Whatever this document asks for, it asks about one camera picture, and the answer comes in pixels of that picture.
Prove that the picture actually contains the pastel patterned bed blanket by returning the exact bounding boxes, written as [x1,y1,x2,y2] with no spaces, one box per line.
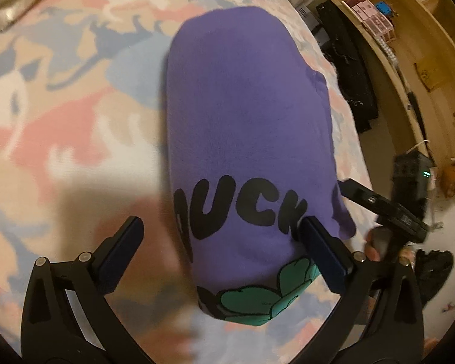
[0,0,372,364]

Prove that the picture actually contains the pink storage boxes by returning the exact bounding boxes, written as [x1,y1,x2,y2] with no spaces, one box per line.
[351,0,397,44]

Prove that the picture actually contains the small dark cloth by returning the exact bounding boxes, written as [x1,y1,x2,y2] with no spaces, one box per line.
[415,249,455,306]

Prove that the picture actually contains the black keyboard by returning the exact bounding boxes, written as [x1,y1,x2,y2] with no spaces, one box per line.
[406,91,427,141]

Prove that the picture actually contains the purple zip hoodie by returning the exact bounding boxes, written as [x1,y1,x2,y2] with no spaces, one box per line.
[163,5,355,329]

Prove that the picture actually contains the wooden desk shelf unit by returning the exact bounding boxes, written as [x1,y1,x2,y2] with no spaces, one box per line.
[326,0,455,183]

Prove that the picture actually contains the brown paper envelope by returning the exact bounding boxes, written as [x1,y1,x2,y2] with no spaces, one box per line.
[415,55,453,92]

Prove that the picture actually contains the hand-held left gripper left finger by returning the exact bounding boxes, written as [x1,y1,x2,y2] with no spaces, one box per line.
[21,216,145,364]

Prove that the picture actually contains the person's right hand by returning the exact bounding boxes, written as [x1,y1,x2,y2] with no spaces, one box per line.
[364,225,393,262]

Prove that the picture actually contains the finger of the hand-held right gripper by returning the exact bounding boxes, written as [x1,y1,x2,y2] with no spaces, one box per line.
[337,179,395,217]

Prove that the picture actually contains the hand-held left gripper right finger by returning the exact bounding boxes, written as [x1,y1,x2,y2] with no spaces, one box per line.
[298,216,425,364]

